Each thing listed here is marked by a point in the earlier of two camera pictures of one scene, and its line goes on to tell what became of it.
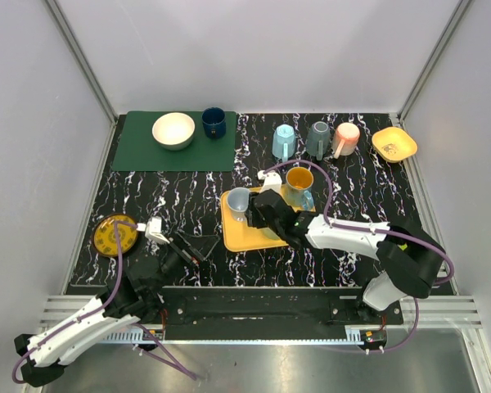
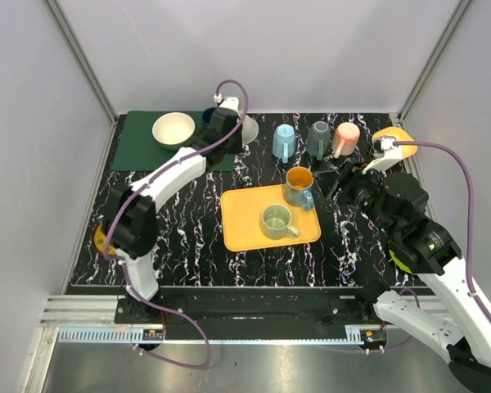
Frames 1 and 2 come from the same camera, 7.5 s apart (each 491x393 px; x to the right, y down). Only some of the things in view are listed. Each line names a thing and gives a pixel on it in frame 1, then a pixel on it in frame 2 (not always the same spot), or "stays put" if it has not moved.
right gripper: x=252 y=214 -> x=352 y=178
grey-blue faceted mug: x=318 y=139 stays put
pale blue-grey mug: x=237 y=202 -> x=250 y=129
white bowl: x=173 y=131 stays put
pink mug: x=345 y=139 stays put
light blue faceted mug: x=283 y=144 stays put
